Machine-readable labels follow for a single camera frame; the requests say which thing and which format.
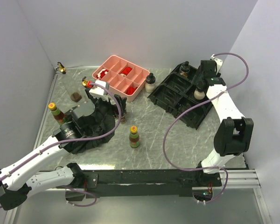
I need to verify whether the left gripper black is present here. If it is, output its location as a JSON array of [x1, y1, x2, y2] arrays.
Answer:
[[85, 88, 126, 134]]

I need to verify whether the dark spice jar black lid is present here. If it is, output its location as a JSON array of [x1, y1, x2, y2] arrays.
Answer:
[[120, 114, 126, 124]]

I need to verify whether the clear lid seasoning jar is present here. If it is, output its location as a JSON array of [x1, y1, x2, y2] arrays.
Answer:
[[194, 85, 206, 100]]

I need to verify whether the brown spice bottle black cap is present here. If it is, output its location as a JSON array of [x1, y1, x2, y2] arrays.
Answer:
[[179, 61, 190, 77]]

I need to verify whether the sauce bottle yellow cap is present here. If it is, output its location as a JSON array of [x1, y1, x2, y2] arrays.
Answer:
[[129, 126, 140, 148], [48, 103, 67, 126]]

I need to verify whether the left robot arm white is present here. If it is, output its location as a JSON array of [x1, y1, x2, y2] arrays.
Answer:
[[0, 89, 127, 210]]

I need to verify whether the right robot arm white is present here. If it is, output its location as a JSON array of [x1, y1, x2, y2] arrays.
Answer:
[[192, 58, 254, 186]]

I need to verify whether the black cloth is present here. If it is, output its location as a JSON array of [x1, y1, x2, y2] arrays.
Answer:
[[70, 112, 116, 155]]

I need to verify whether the red sock front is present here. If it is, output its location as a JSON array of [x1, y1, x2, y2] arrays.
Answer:
[[126, 86, 138, 96]]

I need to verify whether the red santa sock left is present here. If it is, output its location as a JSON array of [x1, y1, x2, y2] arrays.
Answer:
[[97, 69, 109, 79]]

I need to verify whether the red santa sock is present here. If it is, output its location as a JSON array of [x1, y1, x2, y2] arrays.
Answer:
[[120, 67, 132, 77], [97, 69, 109, 79]]

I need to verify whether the glass oil bottle gold spout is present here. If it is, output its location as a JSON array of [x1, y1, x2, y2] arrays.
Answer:
[[82, 77, 90, 88]]

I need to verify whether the pink divided organizer tray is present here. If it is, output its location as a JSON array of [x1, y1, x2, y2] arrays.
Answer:
[[92, 55, 150, 102]]

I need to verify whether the red santa sock middle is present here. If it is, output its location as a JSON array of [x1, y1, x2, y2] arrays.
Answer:
[[120, 67, 132, 77]]

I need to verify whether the black compartment bin rack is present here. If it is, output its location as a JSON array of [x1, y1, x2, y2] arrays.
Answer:
[[147, 64, 213, 129]]

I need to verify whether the white salt bottle black cap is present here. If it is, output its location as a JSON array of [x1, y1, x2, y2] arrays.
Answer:
[[145, 73, 156, 93]]

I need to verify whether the black base beam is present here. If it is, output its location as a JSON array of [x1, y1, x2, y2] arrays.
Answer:
[[65, 162, 222, 203]]

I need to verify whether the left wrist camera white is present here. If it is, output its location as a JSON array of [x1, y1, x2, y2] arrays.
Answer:
[[87, 80, 109, 100]]

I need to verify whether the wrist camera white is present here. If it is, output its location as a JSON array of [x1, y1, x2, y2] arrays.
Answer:
[[210, 54, 223, 70], [87, 80, 109, 100]]

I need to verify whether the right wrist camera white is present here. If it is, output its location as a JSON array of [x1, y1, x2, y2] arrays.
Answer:
[[210, 54, 223, 70]]

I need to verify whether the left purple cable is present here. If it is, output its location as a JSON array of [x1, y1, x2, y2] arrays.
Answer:
[[0, 83, 122, 210]]

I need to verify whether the aluminium rail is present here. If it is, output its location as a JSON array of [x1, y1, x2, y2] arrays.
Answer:
[[193, 169, 261, 190]]

